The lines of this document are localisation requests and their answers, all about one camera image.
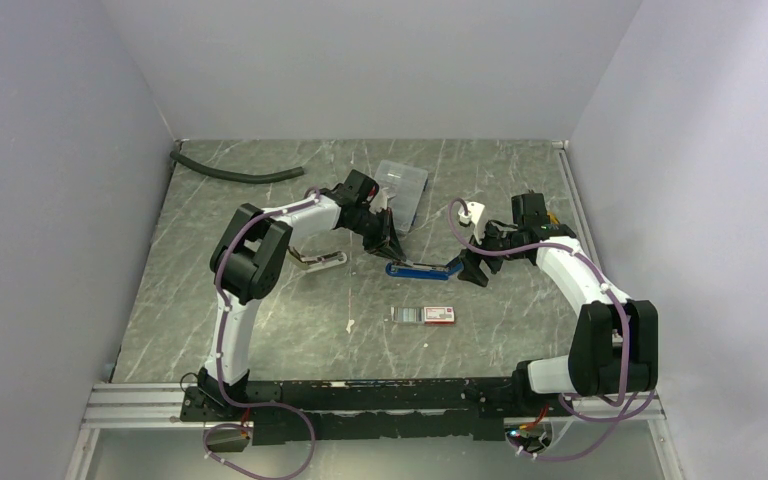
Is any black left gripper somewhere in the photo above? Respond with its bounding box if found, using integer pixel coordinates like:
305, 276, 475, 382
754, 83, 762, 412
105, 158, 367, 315
348, 207, 407, 265

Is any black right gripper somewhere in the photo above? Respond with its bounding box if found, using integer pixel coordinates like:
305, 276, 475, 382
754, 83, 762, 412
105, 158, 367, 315
458, 217, 526, 287

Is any blue black stapler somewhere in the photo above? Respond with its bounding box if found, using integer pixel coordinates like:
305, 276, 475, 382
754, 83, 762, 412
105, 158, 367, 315
385, 258, 463, 281

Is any red white staples box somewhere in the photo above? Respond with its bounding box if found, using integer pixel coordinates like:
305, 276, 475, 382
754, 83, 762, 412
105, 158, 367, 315
390, 306, 456, 325

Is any small beige white stapler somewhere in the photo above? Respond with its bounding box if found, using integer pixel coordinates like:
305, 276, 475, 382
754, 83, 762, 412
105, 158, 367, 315
287, 246, 348, 273

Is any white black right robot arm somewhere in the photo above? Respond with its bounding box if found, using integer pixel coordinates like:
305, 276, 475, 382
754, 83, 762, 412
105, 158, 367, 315
448, 192, 658, 415

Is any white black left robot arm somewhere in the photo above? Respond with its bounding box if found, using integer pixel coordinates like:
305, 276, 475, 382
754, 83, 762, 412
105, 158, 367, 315
197, 170, 406, 420

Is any clear plastic screw organizer box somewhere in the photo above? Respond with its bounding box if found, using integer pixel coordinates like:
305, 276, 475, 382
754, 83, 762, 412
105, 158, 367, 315
374, 160, 429, 235

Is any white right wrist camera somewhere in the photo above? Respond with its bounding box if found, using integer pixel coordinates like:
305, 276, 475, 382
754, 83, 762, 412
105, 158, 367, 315
458, 202, 488, 243

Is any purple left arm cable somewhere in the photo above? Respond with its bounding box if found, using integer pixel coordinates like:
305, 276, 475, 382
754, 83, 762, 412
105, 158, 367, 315
202, 188, 319, 480

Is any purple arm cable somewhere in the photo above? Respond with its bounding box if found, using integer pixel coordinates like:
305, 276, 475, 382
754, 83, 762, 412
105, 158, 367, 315
202, 188, 319, 480
447, 197, 657, 464

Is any dark corrugated hose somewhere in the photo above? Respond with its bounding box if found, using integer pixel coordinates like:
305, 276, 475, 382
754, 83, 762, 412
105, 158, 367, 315
169, 149, 306, 185

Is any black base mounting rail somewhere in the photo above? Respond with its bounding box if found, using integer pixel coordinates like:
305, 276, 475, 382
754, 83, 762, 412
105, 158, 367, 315
179, 374, 567, 446

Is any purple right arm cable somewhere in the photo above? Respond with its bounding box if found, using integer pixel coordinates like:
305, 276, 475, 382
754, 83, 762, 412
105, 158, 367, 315
447, 197, 657, 464

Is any aluminium frame rail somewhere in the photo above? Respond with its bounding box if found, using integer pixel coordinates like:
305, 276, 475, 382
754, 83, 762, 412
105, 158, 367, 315
81, 382, 666, 429

